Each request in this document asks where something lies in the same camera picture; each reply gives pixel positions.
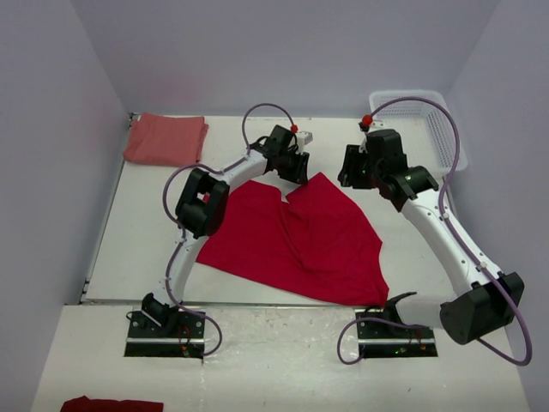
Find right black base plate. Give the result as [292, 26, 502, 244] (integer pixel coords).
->
[357, 321, 437, 359]

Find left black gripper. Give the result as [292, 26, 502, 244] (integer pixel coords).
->
[276, 148, 309, 187]

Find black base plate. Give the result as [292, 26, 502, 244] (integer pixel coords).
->
[357, 321, 437, 359]
[124, 311, 205, 360]

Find folded pink t shirt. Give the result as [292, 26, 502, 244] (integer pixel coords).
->
[123, 112, 208, 167]

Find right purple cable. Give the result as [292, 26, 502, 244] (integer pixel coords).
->
[336, 97, 534, 367]

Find white plastic basket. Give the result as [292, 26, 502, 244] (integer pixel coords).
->
[369, 89, 455, 179]

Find dark red cloth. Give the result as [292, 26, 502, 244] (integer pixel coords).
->
[60, 396, 164, 412]

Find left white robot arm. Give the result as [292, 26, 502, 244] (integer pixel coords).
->
[142, 125, 313, 337]

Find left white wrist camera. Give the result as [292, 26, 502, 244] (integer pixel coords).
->
[290, 124, 313, 149]

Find bright red t shirt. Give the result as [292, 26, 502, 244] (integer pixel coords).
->
[197, 173, 389, 306]

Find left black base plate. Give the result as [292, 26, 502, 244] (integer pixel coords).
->
[124, 311, 205, 360]

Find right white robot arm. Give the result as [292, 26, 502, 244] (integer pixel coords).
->
[338, 129, 524, 345]

